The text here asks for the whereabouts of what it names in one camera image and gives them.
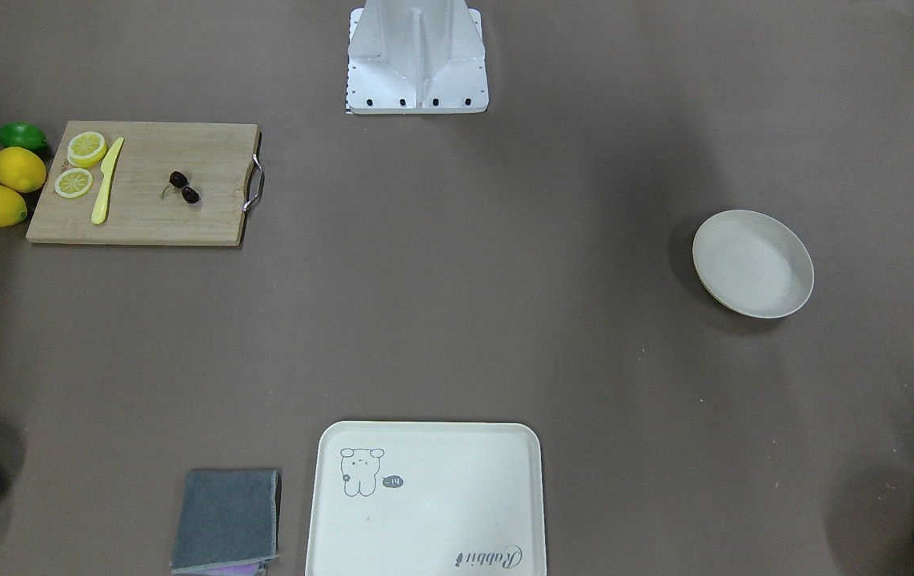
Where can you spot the grey folded cloth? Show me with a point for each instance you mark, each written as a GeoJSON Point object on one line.
{"type": "Point", "coordinates": [228, 522]}

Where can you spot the green lime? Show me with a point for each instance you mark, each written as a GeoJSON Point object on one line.
{"type": "Point", "coordinates": [24, 135]}

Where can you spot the dark red cherry pair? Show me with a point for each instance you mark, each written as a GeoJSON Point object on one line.
{"type": "Point", "coordinates": [178, 183]}

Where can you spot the lemon slice lower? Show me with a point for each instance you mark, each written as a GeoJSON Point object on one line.
{"type": "Point", "coordinates": [73, 183]}

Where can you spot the bamboo cutting board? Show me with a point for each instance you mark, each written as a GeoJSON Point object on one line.
{"type": "Point", "coordinates": [218, 158]}

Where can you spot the lemon slice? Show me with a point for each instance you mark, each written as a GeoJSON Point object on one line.
{"type": "Point", "coordinates": [86, 149]}
{"type": "Point", "coordinates": [73, 183]}

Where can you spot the yellow lemon upper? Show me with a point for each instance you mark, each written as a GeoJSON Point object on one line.
{"type": "Point", "coordinates": [21, 170]}

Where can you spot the cream rectangular rabbit tray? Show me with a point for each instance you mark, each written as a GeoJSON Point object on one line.
{"type": "Point", "coordinates": [427, 498]}

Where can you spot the cream round plate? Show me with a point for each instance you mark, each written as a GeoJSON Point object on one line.
{"type": "Point", "coordinates": [753, 264]}

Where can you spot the yellow plastic knife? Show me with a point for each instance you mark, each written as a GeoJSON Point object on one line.
{"type": "Point", "coordinates": [102, 202]}

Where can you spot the lemon slice upper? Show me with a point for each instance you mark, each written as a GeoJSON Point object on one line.
{"type": "Point", "coordinates": [86, 149]}

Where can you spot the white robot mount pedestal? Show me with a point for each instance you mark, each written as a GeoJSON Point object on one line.
{"type": "Point", "coordinates": [416, 57]}

